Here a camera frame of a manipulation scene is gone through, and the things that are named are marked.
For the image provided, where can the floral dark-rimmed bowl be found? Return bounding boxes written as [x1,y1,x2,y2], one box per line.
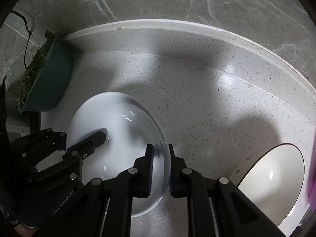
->
[229,143,305,228]

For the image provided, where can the leafy greens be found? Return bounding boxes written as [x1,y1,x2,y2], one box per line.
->
[17,30,56,109]

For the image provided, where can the purple plastic basin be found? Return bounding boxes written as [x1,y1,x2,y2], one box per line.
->
[306,128,316,213]

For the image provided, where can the teal plastic basin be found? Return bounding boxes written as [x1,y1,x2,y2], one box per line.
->
[17,31,73,114]

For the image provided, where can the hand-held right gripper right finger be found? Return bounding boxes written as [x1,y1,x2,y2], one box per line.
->
[168,144,292,237]

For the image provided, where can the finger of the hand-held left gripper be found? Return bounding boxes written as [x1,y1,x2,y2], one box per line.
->
[62,131,107,165]
[11,128,67,160]

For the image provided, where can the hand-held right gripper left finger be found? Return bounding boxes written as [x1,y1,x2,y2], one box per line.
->
[58,144,155,237]

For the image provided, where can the person's left hand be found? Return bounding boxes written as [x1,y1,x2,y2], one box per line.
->
[13,223,41,237]

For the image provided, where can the black power cable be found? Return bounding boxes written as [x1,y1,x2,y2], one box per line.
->
[11,10,42,70]

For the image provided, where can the small white bowl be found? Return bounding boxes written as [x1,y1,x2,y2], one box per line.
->
[66,92,172,218]

